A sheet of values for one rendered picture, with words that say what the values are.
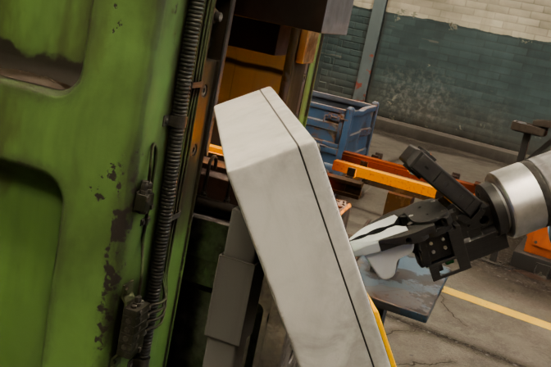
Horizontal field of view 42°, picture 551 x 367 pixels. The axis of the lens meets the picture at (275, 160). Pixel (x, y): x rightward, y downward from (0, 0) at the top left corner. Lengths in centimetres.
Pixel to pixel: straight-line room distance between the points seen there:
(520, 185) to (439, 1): 817
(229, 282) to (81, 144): 35
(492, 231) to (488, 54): 796
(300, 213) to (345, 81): 880
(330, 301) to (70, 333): 57
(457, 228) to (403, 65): 825
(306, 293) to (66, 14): 63
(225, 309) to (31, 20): 56
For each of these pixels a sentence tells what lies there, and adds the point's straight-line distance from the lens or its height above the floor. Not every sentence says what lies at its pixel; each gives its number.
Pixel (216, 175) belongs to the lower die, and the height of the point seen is 98.
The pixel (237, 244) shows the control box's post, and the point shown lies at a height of 104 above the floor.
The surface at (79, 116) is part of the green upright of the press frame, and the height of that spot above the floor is 110.
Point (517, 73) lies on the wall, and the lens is 885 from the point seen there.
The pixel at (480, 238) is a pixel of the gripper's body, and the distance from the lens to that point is 97.
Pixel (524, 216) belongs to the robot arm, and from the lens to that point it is 95.
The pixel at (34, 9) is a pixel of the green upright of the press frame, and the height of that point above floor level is 123.
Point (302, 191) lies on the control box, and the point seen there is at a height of 115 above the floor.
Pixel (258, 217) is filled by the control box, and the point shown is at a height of 113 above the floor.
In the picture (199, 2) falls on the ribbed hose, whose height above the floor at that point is 128.
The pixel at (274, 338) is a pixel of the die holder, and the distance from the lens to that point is 132.
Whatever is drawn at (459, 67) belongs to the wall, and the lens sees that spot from 898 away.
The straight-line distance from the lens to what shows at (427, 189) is 169.
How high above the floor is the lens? 130
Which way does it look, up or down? 12 degrees down
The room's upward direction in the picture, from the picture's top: 11 degrees clockwise
